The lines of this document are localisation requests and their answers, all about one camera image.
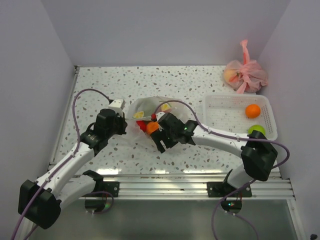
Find orange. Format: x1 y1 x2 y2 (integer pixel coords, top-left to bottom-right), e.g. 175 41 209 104
146 121 159 135
245 104 261 119

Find red fruit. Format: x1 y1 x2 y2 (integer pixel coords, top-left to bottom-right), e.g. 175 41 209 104
136 120 147 132

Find clear printed plastic bag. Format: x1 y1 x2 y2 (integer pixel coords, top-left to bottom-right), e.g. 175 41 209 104
125 96 189 144

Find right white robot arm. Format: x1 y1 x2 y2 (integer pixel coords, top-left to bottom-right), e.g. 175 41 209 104
155 112 278 197

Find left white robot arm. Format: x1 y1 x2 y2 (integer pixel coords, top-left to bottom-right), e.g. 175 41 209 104
18 107 127 230

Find peach in pink bag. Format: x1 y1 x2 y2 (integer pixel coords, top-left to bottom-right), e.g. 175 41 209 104
223 69 239 83

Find pink plastic bag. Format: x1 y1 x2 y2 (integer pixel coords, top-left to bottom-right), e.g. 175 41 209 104
222 39 268 94

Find white plastic basket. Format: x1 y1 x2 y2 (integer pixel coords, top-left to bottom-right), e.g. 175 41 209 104
201 93 278 141

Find orange in basket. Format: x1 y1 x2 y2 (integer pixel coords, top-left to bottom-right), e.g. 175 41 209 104
245 104 261 119

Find green apple in basket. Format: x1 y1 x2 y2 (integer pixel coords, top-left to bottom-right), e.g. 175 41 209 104
247 124 266 136

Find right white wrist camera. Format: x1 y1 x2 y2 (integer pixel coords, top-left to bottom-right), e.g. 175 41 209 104
151 111 166 122

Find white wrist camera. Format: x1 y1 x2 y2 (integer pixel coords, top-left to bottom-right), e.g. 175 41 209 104
151 111 166 122
108 98 126 115

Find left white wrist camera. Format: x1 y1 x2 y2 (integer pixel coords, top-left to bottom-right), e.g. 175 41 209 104
108 98 126 115

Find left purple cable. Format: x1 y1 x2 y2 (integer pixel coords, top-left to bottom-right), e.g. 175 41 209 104
9 88 113 240

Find aluminium mounting rail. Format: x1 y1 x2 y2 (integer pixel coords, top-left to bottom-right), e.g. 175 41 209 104
103 172 295 200

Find left black base bracket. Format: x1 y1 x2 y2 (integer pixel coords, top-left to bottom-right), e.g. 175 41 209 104
85 181 120 198

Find black base bracket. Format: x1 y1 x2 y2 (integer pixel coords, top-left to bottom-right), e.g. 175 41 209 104
85 181 120 198
206 181 253 198

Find right black base bracket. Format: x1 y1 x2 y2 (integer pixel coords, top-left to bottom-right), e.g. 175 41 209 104
206 181 253 198

